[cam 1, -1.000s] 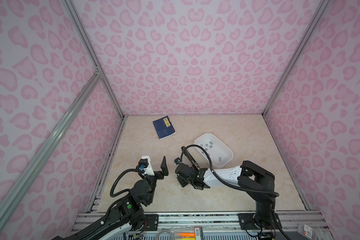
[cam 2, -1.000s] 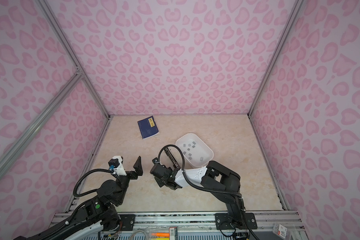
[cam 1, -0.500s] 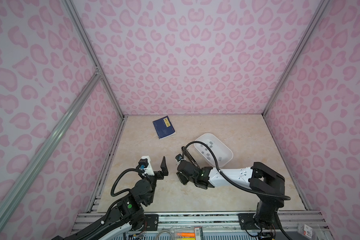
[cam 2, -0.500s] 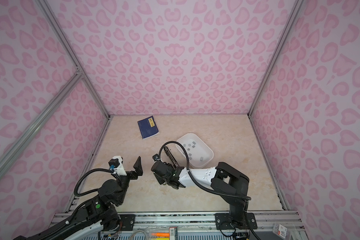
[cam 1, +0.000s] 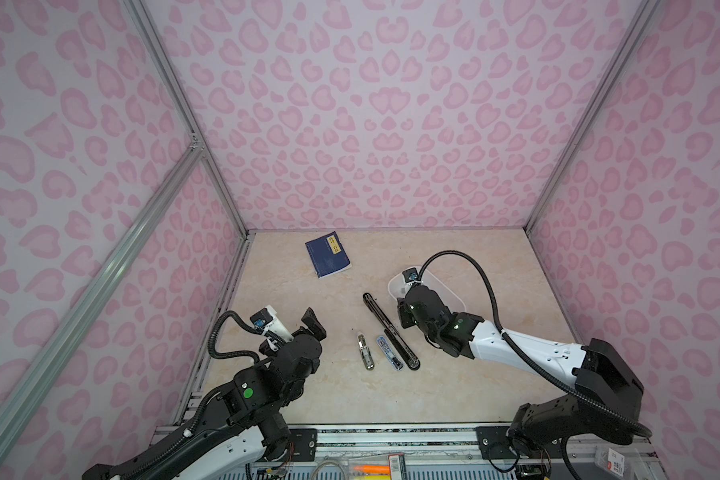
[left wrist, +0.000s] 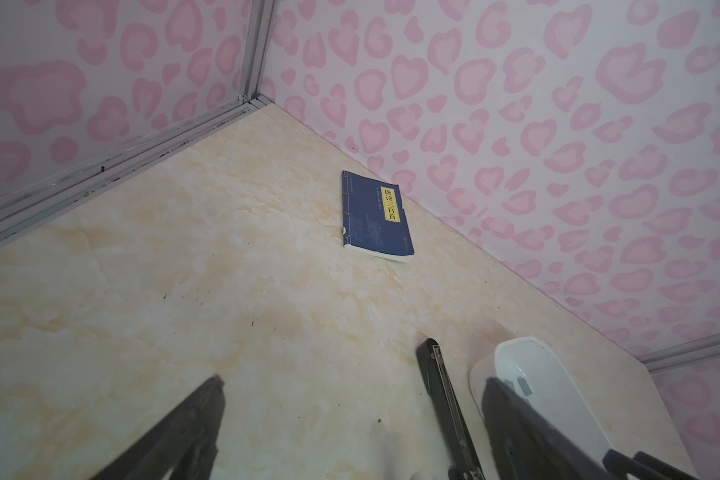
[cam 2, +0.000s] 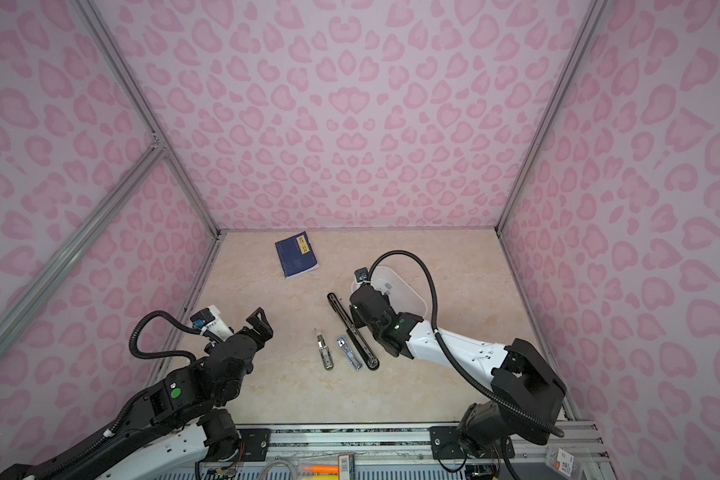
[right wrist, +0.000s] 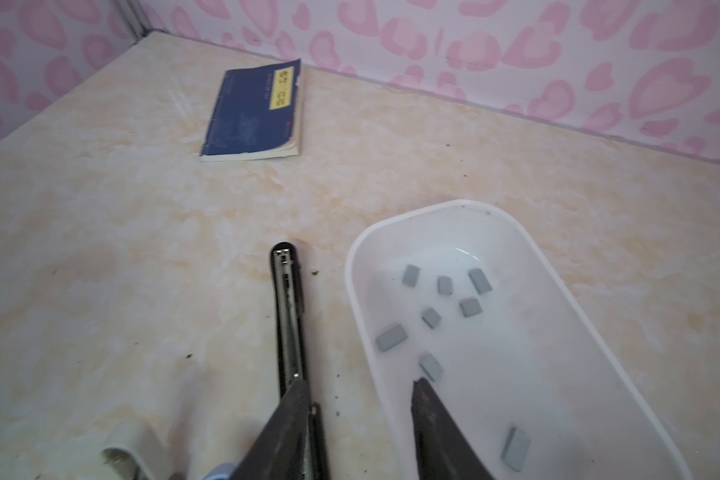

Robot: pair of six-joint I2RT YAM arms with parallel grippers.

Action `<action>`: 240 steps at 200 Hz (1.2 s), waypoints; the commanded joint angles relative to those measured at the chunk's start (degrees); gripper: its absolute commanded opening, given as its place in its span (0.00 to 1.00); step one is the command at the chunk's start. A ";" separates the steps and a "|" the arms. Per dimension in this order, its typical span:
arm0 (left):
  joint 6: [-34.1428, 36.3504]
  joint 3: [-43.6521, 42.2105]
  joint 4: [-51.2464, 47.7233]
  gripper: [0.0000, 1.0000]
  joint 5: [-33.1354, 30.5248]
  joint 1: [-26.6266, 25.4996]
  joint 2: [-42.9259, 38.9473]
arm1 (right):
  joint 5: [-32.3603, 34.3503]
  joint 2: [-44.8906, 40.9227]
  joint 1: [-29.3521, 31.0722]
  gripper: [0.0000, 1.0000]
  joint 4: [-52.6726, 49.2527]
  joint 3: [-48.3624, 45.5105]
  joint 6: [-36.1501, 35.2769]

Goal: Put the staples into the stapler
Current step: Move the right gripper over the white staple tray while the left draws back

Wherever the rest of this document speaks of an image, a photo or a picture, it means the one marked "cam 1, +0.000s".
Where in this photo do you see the white plastic tray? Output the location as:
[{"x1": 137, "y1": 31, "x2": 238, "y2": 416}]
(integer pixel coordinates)
[{"x1": 387, "y1": 265, "x2": 466, "y2": 312}]

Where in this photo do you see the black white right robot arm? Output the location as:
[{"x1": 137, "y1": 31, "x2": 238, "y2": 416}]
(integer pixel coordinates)
[{"x1": 398, "y1": 282, "x2": 652, "y2": 456}]

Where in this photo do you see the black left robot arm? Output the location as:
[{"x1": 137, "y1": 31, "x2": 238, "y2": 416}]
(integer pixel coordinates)
[{"x1": 83, "y1": 307, "x2": 327, "y2": 479}]

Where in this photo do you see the blue book yellow label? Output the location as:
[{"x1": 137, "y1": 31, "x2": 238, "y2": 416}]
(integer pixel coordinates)
[{"x1": 305, "y1": 231, "x2": 351, "y2": 278}]

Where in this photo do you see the orange marker pen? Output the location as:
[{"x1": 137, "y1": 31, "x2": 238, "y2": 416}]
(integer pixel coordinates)
[{"x1": 352, "y1": 465, "x2": 391, "y2": 476}]

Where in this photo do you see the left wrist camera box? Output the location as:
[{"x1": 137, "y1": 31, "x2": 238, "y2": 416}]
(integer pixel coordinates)
[{"x1": 250, "y1": 305, "x2": 293, "y2": 343}]

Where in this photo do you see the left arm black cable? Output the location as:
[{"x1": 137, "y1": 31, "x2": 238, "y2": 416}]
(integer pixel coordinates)
[{"x1": 208, "y1": 310, "x2": 262, "y2": 364}]

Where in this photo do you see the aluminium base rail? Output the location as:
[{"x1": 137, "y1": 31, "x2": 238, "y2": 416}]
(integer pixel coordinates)
[{"x1": 134, "y1": 422, "x2": 667, "y2": 480}]

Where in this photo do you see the aluminium diagonal frame bar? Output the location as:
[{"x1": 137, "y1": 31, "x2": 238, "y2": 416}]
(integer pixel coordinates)
[{"x1": 0, "y1": 145, "x2": 207, "y2": 466}]

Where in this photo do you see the aluminium frame corner post left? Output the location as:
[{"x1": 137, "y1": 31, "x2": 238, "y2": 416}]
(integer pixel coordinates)
[{"x1": 122, "y1": 0, "x2": 249, "y2": 239}]

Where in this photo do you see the aluminium frame corner post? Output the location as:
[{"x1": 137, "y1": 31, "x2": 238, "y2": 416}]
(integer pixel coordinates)
[
  {"x1": 122, "y1": 0, "x2": 249, "y2": 239},
  {"x1": 524, "y1": 0, "x2": 664, "y2": 238}
]

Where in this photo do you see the aluminium frame corner post right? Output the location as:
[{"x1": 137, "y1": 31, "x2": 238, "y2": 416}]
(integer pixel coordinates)
[{"x1": 524, "y1": 0, "x2": 664, "y2": 238}]

